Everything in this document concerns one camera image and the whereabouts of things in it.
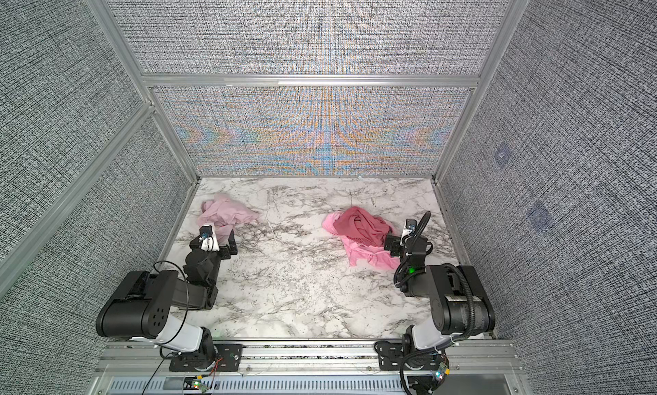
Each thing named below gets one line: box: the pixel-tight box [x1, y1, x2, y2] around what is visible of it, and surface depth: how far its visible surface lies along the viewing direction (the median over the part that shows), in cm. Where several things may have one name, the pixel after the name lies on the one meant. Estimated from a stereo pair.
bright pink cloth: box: [322, 211, 402, 271], surface depth 94 cm
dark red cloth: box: [332, 206, 393, 248], surface depth 92 cm
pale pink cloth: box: [196, 193, 260, 243], surface depth 102 cm
